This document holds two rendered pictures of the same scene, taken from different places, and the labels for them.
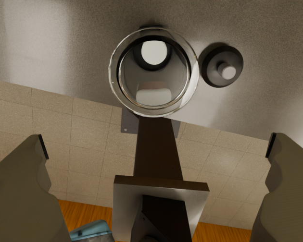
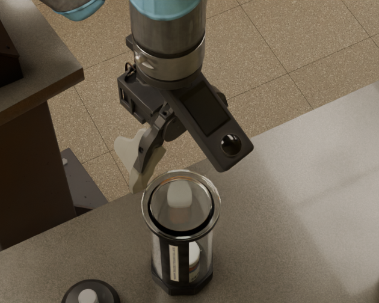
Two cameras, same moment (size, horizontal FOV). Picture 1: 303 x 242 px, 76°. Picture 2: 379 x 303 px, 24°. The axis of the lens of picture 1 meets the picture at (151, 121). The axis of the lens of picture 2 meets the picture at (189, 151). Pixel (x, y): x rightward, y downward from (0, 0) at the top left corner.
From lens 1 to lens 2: 0.98 m
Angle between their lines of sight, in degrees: 20
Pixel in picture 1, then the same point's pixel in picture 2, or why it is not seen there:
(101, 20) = (254, 250)
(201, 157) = not seen: outside the picture
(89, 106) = (180, 156)
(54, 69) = (263, 165)
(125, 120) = (81, 182)
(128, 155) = not seen: hidden behind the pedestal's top
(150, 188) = (20, 95)
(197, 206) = not seen: outside the picture
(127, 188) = (55, 73)
